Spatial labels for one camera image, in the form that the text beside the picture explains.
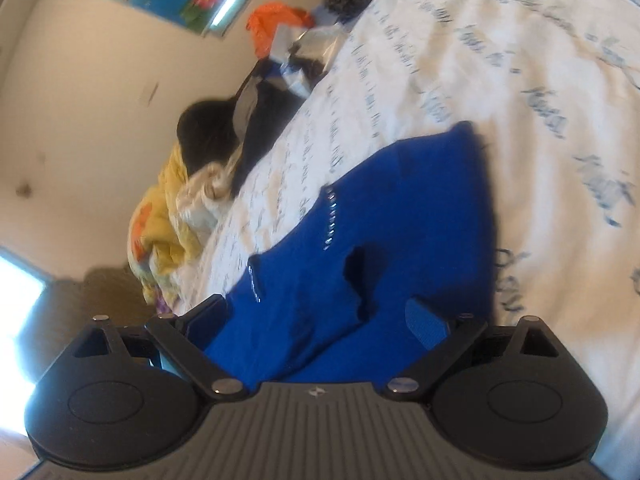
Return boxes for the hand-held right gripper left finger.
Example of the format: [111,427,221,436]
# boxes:
[74,293,249,401]

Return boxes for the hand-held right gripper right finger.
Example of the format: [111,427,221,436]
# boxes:
[386,299,565,401]

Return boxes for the blue knit sweater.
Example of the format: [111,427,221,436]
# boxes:
[202,121,502,387]

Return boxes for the yellow floral blanket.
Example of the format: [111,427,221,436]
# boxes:
[126,141,213,312]

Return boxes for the white satin cloth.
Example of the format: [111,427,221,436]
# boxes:
[176,161,242,227]

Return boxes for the black cloth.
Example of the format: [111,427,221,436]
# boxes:
[177,99,242,172]

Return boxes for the dark garment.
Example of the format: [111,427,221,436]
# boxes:
[231,60,302,202]

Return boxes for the white printed bed sheet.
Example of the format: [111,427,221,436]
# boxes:
[172,0,640,471]

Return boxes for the orange cloth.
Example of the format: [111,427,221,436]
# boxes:
[246,2,315,59]

